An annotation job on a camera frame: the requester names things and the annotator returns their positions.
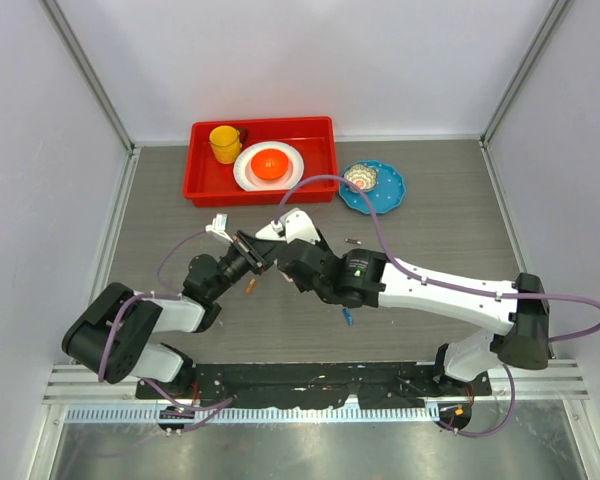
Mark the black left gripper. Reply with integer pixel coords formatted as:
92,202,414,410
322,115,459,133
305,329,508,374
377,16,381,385
209,230,285,300

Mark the white red remote control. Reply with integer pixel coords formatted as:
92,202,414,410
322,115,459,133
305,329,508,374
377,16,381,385
255,221,285,241

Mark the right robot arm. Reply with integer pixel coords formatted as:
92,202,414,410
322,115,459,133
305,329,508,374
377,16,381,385
276,238,549,395

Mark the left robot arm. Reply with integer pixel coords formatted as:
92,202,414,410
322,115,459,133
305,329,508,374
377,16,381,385
61,231,287,399

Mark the orange AAA battery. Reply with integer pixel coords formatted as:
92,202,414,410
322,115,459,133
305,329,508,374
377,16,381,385
245,278,257,295

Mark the blue AAA battery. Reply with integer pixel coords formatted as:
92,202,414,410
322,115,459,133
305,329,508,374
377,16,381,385
342,308,354,325

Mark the white plate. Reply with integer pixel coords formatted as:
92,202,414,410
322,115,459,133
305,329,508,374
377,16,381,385
233,141,304,191

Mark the orange bowl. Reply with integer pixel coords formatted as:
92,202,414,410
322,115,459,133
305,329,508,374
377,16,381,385
250,148,290,181

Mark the red plastic bin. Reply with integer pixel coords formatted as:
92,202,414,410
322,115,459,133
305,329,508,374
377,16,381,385
183,116,338,207

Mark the small patterned bowl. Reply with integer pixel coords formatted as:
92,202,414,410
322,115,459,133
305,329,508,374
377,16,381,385
343,164,378,192

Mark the blue polka dot plate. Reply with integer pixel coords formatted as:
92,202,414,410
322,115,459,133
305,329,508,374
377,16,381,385
353,160,407,215

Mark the yellow cup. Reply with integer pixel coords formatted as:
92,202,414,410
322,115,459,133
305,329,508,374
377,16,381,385
209,125,248,165

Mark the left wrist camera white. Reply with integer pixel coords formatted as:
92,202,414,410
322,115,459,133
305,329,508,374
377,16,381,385
205,213,233,245

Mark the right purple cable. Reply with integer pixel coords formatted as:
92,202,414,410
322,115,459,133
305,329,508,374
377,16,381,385
274,174,600,439

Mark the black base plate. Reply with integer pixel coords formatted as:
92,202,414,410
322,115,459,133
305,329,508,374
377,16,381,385
156,362,492,410

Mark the white cable duct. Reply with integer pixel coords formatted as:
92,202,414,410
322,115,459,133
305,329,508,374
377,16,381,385
65,402,439,425

